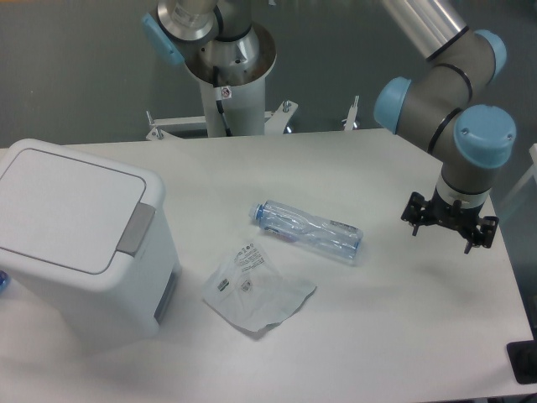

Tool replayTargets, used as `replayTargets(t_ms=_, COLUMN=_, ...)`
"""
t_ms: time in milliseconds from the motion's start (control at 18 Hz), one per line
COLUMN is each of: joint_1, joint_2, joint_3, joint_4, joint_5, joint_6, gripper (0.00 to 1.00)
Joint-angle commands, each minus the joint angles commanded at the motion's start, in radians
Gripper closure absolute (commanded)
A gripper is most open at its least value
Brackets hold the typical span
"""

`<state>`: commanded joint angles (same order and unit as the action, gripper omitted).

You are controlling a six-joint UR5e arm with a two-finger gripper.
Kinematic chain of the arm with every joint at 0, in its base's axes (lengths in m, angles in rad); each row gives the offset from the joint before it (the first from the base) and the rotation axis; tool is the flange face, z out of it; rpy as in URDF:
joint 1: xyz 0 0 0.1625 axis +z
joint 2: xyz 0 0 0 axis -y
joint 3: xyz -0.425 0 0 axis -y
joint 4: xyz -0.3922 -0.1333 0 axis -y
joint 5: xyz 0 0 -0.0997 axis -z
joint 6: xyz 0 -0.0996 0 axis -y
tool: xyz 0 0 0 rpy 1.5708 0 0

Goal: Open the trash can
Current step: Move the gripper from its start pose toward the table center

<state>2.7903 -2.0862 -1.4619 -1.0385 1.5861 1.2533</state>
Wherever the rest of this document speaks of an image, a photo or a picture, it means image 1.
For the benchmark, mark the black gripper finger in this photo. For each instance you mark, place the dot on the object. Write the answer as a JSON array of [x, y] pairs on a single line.
[[416, 212], [480, 233]]

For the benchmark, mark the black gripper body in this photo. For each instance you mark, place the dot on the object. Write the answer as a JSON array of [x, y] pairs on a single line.
[[452, 216]]

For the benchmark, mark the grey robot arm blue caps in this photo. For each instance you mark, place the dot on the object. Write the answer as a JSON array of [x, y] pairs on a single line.
[[436, 114]]

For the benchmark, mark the white trash can body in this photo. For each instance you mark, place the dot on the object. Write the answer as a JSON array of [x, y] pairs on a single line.
[[124, 302]]

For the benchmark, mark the white trash can lid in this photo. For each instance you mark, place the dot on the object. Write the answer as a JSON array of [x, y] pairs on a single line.
[[67, 208]]

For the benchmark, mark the blue object behind trash can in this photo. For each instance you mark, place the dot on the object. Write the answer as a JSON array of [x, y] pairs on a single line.
[[4, 281]]

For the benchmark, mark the clear plastic water bottle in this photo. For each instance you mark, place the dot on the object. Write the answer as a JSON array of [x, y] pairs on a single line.
[[336, 240]]

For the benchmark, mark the black device at table edge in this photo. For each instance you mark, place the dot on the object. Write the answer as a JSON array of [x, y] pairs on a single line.
[[522, 356]]

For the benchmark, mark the crumpled clear plastic wrapper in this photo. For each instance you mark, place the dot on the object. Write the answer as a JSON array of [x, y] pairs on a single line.
[[251, 294]]

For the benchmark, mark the white frame at right edge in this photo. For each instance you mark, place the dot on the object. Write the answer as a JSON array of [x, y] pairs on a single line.
[[519, 194]]

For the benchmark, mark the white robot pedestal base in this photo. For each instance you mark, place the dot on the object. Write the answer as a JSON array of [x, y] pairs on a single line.
[[231, 77]]

